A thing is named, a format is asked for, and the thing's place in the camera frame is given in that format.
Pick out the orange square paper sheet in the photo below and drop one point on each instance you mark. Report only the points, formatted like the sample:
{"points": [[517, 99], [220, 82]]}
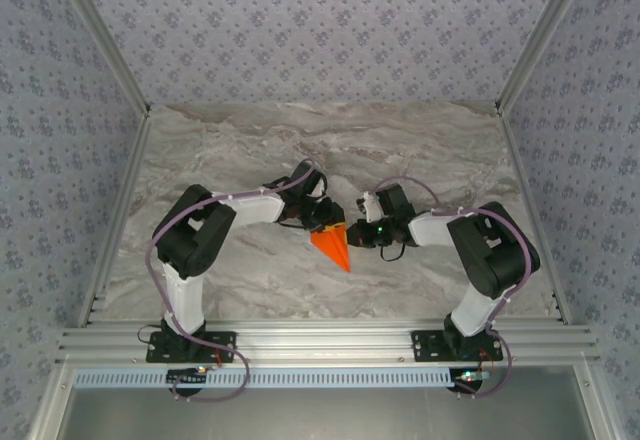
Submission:
{"points": [[335, 250]]}

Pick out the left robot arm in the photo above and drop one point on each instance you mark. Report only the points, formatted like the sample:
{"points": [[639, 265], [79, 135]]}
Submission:
{"points": [[190, 235]]}

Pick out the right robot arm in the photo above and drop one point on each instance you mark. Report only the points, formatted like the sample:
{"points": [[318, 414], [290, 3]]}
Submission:
{"points": [[490, 255]]}

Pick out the grey metal sheet panel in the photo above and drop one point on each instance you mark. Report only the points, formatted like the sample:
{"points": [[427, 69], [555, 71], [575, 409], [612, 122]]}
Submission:
{"points": [[325, 417]]}

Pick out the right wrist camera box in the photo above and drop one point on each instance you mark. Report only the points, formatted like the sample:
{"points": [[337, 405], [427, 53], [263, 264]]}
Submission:
{"points": [[395, 202]]}

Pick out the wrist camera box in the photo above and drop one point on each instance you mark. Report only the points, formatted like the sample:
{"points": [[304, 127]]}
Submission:
{"points": [[395, 202], [307, 177]]}

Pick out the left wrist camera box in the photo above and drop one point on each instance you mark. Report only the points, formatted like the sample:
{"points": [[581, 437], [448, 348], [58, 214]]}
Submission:
{"points": [[307, 177]]}

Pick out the long aluminium base rail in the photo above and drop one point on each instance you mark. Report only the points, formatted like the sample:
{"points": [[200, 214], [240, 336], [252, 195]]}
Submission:
{"points": [[325, 342]]}

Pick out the aluminium table side rail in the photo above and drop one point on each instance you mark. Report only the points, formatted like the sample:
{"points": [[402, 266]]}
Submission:
{"points": [[529, 210], [120, 210]]}

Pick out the aluminium frame post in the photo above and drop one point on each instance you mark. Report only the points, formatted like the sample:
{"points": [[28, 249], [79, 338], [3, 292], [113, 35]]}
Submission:
{"points": [[104, 35], [541, 35]]}

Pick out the short aluminium frame rail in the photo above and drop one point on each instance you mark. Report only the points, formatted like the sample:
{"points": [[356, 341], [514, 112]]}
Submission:
{"points": [[50, 405], [595, 405]]}

